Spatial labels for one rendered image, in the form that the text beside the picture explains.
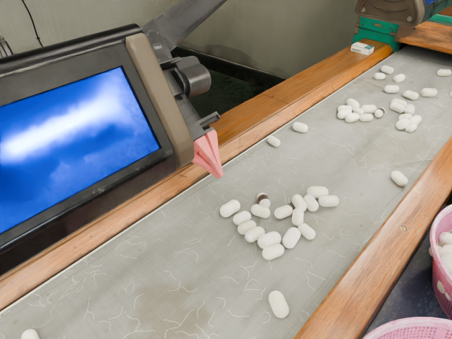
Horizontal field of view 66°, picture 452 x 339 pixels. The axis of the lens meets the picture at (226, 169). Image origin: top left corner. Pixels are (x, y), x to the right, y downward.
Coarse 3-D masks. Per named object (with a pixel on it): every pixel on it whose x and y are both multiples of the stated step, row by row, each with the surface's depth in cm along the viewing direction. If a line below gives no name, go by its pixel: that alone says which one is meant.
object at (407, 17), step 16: (368, 0) 43; (384, 0) 41; (400, 0) 40; (416, 0) 39; (432, 0) 42; (448, 0) 45; (368, 16) 44; (384, 16) 42; (400, 16) 41; (416, 16) 40; (432, 16) 44
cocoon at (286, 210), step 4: (280, 208) 57; (284, 208) 57; (288, 208) 57; (276, 212) 57; (280, 212) 57; (284, 212) 57; (288, 212) 57; (292, 212) 58; (276, 216) 57; (280, 216) 57; (284, 216) 57
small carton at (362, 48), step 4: (352, 44) 110; (356, 44) 110; (360, 44) 110; (364, 44) 110; (352, 48) 110; (356, 48) 109; (360, 48) 109; (364, 48) 108; (368, 48) 107; (372, 48) 108; (360, 52) 109; (364, 52) 108; (368, 52) 108; (372, 52) 110
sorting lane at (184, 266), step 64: (384, 64) 109; (320, 128) 80; (384, 128) 80; (448, 128) 80; (192, 192) 63; (256, 192) 63; (384, 192) 63; (128, 256) 52; (192, 256) 52; (256, 256) 52; (320, 256) 52; (0, 320) 44; (64, 320) 44; (128, 320) 44; (192, 320) 44; (256, 320) 44
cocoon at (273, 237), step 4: (272, 232) 53; (276, 232) 53; (260, 236) 53; (264, 236) 52; (268, 236) 52; (272, 236) 52; (276, 236) 52; (260, 240) 52; (264, 240) 52; (268, 240) 52; (272, 240) 52; (276, 240) 52; (260, 244) 52; (264, 244) 52; (268, 244) 52; (272, 244) 52
